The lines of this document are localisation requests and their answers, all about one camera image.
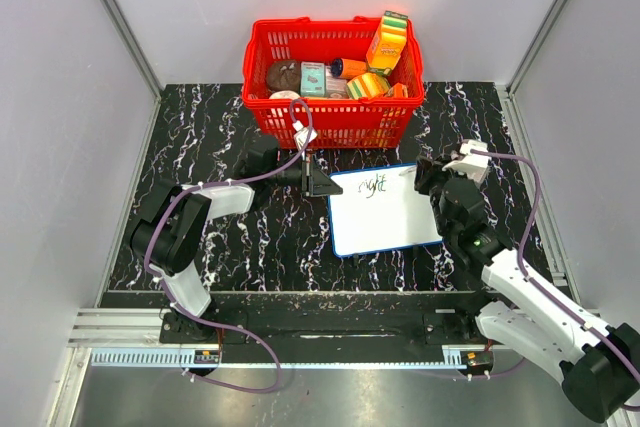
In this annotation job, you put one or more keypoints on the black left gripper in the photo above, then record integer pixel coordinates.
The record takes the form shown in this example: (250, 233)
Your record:
(314, 181)

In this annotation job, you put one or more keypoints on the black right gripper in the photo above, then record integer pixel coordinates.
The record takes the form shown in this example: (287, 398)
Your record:
(429, 170)

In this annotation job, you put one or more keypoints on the black whiteboard marker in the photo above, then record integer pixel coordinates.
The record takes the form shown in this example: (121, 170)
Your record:
(408, 171)

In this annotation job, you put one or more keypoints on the blue framed whiteboard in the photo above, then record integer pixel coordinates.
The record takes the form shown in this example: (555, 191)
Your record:
(379, 211)

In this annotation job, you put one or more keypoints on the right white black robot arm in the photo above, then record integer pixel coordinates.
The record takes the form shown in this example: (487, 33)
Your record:
(595, 363)

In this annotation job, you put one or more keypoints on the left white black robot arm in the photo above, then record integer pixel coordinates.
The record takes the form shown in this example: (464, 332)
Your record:
(173, 256)

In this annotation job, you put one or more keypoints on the pink white eraser box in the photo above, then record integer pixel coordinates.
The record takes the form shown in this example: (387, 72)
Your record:
(481, 169)

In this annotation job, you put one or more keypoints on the orange snack packet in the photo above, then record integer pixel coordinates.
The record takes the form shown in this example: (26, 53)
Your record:
(398, 90)

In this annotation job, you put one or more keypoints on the pink white small box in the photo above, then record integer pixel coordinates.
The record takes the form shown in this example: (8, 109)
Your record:
(335, 88)

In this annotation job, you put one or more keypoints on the white round lid container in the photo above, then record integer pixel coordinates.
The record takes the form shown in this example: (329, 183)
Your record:
(284, 95)

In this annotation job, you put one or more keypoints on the red plastic shopping basket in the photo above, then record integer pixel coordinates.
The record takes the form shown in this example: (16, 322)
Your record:
(377, 123)

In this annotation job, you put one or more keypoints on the yellow green sponge pack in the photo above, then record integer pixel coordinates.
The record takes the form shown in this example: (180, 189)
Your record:
(367, 85)

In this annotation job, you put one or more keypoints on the teal small box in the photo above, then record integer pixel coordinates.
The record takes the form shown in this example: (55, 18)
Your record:
(313, 80)

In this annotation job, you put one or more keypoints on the brown round bread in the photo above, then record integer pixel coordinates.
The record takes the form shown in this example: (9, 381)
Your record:
(284, 75)

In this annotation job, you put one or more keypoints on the orange blue-capped bottle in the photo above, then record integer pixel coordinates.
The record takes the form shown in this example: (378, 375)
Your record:
(347, 68)

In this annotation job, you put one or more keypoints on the orange juice carton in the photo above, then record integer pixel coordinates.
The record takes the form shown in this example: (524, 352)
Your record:
(387, 43)

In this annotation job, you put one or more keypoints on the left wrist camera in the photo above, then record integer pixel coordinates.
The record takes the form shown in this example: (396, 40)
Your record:
(303, 135)

